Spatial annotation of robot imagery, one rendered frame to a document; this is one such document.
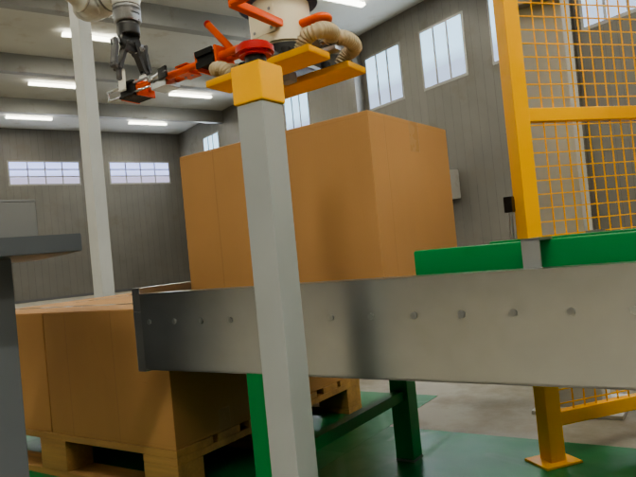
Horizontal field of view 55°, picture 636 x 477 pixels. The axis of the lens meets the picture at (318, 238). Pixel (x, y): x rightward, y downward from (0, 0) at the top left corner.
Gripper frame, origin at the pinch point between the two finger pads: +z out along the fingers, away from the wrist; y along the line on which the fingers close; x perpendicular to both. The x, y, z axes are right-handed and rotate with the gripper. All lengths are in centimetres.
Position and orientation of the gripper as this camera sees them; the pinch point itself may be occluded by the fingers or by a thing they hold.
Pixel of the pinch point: (132, 85)
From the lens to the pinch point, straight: 216.1
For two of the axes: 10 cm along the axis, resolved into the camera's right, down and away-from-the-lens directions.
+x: -8.2, 0.9, 5.6
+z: 0.9, 10.0, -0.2
